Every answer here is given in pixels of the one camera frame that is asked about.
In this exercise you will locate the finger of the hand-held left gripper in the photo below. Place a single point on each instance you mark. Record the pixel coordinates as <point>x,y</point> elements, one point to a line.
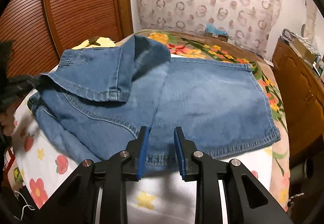
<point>33,82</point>

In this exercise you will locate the blue denim pants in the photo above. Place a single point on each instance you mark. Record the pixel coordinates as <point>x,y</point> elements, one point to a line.
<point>202,102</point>

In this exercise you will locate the cardboard box with blue cloth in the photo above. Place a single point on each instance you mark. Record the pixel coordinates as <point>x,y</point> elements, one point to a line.
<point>216,32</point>

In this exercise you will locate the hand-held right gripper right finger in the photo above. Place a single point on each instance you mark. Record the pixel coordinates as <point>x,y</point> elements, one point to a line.
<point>181,158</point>

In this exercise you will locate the patterned cloth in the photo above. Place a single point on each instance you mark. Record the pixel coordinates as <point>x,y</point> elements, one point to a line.
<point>301,39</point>

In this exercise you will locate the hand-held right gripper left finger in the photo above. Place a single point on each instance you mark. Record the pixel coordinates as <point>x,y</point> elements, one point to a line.
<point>143,153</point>

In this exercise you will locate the red printed fabric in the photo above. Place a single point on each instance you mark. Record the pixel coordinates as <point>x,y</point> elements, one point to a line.
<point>9,163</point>

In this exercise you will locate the white strawberry print cloth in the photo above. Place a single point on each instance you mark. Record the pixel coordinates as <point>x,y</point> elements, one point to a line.
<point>164,188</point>

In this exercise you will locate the wooden sideboard cabinet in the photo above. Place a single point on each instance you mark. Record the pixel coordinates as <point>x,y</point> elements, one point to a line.
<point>298,87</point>

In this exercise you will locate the beige tied curtain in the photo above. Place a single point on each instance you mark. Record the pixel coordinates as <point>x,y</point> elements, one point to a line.
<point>311,24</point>

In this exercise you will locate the open cardboard box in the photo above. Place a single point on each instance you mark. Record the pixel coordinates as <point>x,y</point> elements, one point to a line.
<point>303,53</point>

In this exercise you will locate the yellow pillow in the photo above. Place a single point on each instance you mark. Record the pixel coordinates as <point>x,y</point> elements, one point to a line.
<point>103,41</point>

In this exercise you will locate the floral blanket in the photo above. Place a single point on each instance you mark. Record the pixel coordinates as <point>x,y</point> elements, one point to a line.
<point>202,49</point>

